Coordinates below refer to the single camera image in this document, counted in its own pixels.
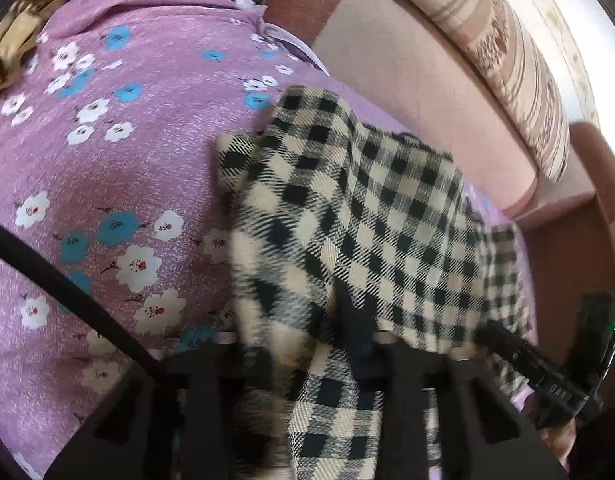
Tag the striped floral pillow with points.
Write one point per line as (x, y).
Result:
(496, 43)

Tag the brown wooden bed frame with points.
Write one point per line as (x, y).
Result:
(567, 228)

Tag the purple floral bed sheet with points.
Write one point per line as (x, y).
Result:
(113, 231)

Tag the black cream checked jacket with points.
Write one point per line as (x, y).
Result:
(323, 203)

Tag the beige brown crumpled clothes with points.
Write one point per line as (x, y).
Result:
(19, 30)

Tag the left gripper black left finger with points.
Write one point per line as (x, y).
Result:
(187, 423)

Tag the pink quilted headboard cushion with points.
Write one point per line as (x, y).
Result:
(388, 52)

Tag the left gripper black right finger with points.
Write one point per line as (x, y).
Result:
(481, 434)

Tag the person's right hand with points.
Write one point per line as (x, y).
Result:
(560, 440)

